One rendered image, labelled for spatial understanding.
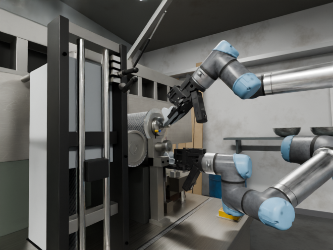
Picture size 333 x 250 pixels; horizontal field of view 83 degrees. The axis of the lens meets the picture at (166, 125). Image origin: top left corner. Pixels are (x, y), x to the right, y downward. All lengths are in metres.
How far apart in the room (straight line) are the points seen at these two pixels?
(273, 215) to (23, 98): 0.86
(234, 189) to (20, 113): 0.77
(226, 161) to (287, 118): 2.83
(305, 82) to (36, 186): 0.86
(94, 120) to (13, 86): 0.45
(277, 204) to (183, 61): 3.59
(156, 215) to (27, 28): 0.83
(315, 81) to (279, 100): 2.75
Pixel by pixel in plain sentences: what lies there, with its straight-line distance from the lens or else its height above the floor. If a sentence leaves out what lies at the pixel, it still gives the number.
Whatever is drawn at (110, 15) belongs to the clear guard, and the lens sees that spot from 1.04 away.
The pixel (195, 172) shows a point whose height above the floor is 1.08.
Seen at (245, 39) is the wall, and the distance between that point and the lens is 3.77.
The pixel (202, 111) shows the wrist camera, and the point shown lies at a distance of 0.68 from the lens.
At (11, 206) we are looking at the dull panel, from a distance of 0.87.
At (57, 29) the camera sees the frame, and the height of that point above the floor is 1.41.
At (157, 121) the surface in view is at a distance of 0.73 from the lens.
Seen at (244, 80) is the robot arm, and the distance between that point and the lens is 0.61.
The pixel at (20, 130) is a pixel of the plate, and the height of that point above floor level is 1.24.
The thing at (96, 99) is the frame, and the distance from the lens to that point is 0.46.
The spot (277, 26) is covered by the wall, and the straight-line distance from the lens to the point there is 3.80.
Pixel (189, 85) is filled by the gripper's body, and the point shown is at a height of 1.39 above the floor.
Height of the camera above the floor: 1.22
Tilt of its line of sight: 3 degrees up
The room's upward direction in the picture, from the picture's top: 1 degrees counter-clockwise
